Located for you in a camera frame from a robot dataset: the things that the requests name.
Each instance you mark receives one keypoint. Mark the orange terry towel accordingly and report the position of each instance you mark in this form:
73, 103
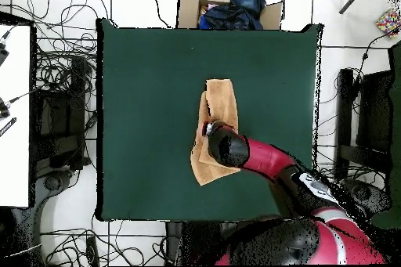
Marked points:
221, 101

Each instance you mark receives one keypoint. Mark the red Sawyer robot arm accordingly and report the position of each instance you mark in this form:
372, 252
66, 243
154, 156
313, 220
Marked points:
266, 157

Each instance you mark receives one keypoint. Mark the multicoloured dotted item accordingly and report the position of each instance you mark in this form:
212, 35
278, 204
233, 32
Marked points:
390, 22

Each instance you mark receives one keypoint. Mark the dark green table cloth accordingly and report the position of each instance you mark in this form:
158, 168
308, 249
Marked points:
141, 76

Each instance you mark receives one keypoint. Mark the dark navy garment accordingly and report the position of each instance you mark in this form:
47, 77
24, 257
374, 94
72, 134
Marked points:
228, 18

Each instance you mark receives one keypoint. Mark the cardboard box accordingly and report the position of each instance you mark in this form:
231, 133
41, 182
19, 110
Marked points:
188, 10

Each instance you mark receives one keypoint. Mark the grey wheeled stand base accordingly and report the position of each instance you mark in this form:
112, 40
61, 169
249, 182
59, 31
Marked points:
372, 198
51, 183

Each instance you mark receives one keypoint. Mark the black power strip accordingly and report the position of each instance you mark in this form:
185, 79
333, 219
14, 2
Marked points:
92, 249

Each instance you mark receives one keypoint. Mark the dark green furniture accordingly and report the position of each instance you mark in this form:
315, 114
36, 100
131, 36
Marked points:
395, 123

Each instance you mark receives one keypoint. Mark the white table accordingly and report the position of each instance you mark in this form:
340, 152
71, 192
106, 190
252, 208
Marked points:
15, 154

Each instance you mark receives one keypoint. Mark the black strip with markings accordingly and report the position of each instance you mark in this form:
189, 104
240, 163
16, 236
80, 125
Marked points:
7, 126

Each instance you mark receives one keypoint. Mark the black device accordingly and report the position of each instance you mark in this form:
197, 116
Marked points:
3, 112
3, 54

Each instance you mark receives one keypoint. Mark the black metal frame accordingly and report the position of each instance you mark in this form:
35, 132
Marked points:
344, 107
78, 76

